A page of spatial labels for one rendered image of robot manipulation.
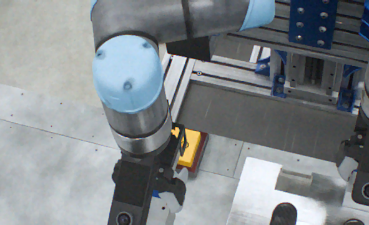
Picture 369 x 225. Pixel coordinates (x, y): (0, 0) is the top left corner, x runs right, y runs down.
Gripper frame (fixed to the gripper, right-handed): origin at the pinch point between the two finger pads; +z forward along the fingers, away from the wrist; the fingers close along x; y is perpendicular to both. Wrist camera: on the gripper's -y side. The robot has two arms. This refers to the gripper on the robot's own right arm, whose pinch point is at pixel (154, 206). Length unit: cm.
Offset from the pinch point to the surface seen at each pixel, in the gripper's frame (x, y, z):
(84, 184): 16.7, 6.3, 15.1
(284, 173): -16.3, 13.8, 7.8
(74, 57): 64, 77, 95
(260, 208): -14.3, 6.3, 6.2
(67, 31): 70, 86, 95
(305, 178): -19.8, 13.8, 7.8
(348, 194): -26.9, 10.0, 1.6
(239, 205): -11.1, 6.0, 6.1
